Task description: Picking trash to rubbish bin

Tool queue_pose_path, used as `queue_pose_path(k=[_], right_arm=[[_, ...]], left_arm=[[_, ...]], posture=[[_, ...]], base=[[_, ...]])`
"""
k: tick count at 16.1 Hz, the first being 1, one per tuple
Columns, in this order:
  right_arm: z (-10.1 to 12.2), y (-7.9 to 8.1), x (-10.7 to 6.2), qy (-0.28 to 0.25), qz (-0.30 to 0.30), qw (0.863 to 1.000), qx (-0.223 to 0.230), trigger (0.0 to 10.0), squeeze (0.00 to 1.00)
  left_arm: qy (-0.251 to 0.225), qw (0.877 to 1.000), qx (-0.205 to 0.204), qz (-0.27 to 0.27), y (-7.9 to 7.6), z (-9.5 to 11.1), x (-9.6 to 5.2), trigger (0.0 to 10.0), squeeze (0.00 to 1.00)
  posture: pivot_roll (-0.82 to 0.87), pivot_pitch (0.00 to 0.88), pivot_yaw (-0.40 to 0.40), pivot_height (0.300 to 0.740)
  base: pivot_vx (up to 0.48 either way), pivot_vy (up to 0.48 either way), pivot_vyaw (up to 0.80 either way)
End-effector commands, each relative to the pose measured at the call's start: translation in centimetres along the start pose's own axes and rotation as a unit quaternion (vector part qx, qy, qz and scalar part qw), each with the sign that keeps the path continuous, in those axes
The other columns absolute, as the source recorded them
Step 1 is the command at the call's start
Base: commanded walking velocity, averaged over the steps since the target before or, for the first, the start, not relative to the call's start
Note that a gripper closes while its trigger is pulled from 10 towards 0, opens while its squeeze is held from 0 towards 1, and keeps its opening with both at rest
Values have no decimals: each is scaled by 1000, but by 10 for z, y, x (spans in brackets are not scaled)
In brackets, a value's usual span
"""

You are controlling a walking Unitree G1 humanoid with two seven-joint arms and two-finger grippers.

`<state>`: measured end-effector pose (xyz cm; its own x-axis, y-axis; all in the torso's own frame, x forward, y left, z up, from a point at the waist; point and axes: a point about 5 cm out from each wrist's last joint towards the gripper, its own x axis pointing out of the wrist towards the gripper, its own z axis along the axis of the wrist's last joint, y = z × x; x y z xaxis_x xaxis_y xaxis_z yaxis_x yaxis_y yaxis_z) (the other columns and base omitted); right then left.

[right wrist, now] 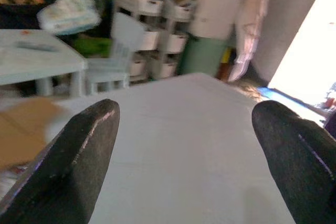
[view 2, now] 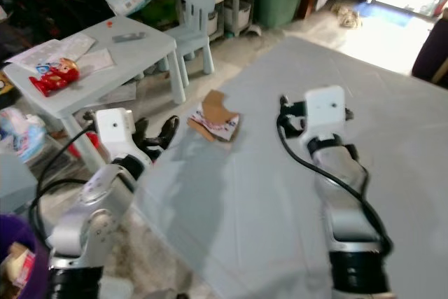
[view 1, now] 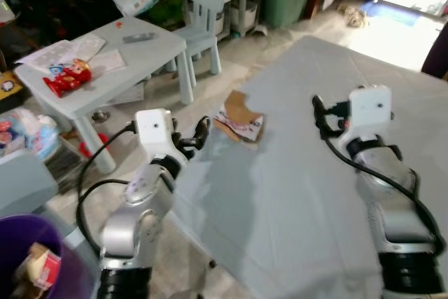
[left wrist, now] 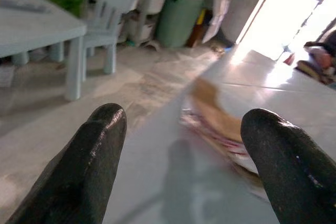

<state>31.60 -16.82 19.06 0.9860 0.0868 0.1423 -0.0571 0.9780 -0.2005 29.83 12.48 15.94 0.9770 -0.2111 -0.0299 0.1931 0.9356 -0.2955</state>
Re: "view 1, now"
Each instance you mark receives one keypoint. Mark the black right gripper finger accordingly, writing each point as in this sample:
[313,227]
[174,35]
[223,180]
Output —
[317,108]

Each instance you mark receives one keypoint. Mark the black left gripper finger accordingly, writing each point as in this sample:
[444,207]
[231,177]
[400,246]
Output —
[175,124]
[203,131]

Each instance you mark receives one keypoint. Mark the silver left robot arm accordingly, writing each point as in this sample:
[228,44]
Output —
[136,211]

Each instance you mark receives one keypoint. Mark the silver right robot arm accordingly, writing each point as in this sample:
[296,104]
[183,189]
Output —
[392,215]

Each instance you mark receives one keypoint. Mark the red white carton trash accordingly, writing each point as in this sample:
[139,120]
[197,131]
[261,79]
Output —
[43,267]

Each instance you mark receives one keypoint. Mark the purple rubbish bin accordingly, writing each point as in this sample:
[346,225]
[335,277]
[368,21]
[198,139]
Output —
[17,232]

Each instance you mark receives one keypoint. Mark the torn brown cardboard packaging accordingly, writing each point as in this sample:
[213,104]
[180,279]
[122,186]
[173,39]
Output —
[239,120]

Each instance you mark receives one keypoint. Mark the pale blue kids table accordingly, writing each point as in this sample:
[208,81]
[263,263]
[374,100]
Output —
[133,57]

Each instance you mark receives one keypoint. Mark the grey remote control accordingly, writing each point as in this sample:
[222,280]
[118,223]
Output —
[138,37]

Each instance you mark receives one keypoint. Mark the blue door mat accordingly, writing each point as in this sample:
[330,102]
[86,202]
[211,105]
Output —
[383,10]

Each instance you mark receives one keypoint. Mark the pale blue kids chair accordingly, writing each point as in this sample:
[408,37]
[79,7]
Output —
[203,12]

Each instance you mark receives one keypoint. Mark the red toy figure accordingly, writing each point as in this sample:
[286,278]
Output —
[68,76]

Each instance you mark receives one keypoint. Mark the dark purple round object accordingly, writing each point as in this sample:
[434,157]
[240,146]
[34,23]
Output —
[437,54]

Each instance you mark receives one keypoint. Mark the white printed paper sheets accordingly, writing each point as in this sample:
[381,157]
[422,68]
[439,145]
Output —
[63,54]

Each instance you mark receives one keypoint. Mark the colourful plastic bag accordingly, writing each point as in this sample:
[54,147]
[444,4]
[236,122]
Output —
[28,134]

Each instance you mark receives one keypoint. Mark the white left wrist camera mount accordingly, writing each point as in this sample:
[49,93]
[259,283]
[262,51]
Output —
[154,131]

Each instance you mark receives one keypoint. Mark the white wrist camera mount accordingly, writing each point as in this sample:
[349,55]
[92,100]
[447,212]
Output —
[369,111]
[154,131]

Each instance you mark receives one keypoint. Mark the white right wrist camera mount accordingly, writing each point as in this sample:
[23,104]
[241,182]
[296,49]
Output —
[369,111]

